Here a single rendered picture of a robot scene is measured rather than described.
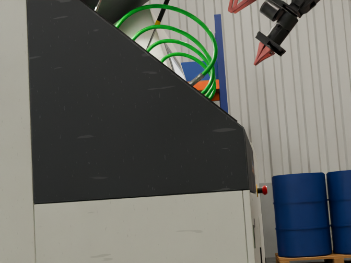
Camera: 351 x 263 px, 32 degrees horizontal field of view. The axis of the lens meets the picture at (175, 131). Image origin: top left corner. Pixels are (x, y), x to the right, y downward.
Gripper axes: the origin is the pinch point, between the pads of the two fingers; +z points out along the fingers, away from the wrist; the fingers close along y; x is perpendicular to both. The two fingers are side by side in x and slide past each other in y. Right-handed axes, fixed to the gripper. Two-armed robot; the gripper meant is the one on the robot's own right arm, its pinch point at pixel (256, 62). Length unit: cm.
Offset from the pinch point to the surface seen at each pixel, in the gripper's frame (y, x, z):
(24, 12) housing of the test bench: 43, 61, 26
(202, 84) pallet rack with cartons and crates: 199, -465, 67
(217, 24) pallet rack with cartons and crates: 233, -472, 2
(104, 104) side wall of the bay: 8, 56, 32
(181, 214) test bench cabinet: -27, 51, 41
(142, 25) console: 51, -12, 15
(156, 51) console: 40.2, -13.0, 19.7
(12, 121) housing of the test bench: 25, 62, 51
